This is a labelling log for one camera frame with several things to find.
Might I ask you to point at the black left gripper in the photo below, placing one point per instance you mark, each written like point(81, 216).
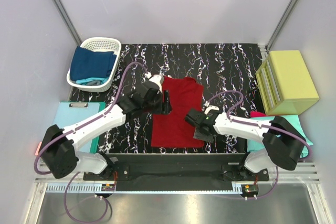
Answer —
point(166, 102)

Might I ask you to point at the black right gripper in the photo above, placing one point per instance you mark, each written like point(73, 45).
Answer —
point(197, 134)

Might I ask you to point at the red t-shirt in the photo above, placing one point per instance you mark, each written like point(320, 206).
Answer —
point(171, 130)

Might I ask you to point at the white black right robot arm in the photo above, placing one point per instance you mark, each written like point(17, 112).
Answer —
point(283, 144)

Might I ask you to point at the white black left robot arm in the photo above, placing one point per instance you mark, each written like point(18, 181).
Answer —
point(60, 148)

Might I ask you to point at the folded magenta t-shirt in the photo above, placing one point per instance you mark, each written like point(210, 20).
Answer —
point(256, 114)

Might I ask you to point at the light blue t-shirt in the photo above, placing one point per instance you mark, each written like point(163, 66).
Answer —
point(92, 81)

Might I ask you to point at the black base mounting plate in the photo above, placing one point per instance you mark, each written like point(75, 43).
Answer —
point(174, 173)

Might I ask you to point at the folded turquoise t-shirt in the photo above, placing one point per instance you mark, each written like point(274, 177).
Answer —
point(253, 146)

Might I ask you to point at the yellow drawer box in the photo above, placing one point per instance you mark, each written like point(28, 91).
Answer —
point(285, 84)

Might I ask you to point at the navy blue t-shirt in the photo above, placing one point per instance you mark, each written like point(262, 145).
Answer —
point(91, 64)

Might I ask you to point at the white plastic laundry basket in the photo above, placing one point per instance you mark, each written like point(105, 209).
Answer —
point(99, 44)

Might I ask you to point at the green clipboard with paper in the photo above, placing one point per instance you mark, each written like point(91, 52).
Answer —
point(69, 113)

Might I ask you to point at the pink sponge block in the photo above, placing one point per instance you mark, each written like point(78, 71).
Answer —
point(38, 148)

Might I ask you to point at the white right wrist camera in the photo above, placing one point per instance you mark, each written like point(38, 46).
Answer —
point(209, 107)

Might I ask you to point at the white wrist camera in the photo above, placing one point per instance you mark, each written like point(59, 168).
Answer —
point(209, 107)
point(158, 79)

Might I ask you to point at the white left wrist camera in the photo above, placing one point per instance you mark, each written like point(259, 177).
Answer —
point(158, 79)

